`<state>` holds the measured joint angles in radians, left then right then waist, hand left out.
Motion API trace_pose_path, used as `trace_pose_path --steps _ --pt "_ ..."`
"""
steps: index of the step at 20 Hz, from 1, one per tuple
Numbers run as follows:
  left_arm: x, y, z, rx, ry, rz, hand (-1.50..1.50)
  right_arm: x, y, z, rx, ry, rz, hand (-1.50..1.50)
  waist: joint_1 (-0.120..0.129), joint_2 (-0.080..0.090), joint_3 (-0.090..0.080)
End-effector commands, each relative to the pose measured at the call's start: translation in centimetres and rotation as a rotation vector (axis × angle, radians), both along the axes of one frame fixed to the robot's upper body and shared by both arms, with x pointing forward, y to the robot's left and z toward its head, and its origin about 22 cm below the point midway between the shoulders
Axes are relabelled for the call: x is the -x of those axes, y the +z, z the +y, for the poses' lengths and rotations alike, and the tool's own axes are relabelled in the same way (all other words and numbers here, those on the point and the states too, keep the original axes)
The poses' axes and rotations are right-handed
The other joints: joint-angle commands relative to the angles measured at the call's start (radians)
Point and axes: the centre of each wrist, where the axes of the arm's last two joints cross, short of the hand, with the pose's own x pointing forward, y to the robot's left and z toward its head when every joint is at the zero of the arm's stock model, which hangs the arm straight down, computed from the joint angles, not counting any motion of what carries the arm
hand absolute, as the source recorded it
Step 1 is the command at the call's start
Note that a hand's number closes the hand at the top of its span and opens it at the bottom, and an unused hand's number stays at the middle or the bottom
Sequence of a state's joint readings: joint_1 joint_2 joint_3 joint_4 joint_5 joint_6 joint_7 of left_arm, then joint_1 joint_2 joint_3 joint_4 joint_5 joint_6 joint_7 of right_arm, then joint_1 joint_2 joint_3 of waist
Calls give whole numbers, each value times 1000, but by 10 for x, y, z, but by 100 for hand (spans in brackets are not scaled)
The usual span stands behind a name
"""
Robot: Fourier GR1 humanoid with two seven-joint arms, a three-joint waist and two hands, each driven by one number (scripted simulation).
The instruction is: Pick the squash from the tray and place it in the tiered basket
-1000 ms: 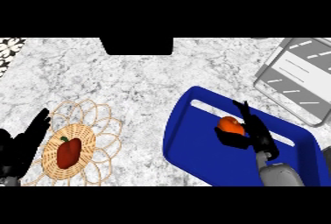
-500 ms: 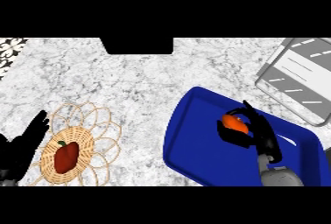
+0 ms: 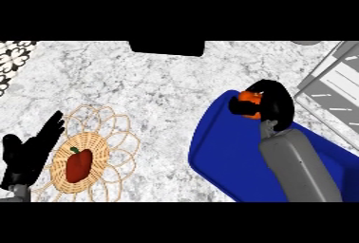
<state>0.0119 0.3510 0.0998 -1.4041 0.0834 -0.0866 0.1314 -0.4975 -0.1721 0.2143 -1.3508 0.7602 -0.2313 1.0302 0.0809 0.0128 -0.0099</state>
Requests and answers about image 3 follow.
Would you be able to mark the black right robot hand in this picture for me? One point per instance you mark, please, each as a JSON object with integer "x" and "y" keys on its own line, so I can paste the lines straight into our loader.
{"x": 275, "y": 101}

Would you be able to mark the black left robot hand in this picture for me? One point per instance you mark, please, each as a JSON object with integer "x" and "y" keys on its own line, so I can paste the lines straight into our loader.
{"x": 29, "y": 152}

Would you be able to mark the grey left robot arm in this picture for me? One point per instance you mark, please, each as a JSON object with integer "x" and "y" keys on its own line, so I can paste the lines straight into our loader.
{"x": 18, "y": 193}

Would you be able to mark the wicker tiered basket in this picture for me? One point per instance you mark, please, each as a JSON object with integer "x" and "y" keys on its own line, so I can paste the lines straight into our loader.
{"x": 89, "y": 155}

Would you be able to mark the grey dish rack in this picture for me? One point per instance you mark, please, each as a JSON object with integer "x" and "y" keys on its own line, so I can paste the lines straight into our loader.
{"x": 333, "y": 91}

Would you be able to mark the grey round object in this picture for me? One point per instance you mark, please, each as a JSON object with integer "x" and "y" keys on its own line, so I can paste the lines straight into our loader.
{"x": 307, "y": 42}

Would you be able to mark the black rectangular appliance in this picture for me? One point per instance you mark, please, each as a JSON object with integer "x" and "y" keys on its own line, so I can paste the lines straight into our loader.
{"x": 168, "y": 48}

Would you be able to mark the red bell pepper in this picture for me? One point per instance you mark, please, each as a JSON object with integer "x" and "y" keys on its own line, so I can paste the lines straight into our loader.
{"x": 79, "y": 165}

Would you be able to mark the blue tray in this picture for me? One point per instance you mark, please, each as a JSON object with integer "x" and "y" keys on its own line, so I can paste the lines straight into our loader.
{"x": 230, "y": 152}

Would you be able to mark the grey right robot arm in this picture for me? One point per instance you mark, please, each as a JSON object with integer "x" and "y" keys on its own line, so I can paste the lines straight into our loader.
{"x": 299, "y": 164}

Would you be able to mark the black white patterned cloth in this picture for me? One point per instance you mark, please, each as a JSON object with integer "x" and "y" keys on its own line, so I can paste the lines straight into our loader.
{"x": 14, "y": 60}

